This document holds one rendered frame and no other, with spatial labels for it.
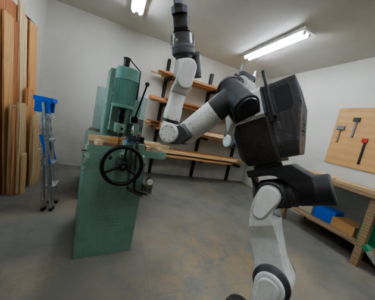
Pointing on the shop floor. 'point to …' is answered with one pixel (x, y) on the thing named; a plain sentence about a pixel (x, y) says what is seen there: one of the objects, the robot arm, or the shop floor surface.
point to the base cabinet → (104, 214)
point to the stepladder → (47, 144)
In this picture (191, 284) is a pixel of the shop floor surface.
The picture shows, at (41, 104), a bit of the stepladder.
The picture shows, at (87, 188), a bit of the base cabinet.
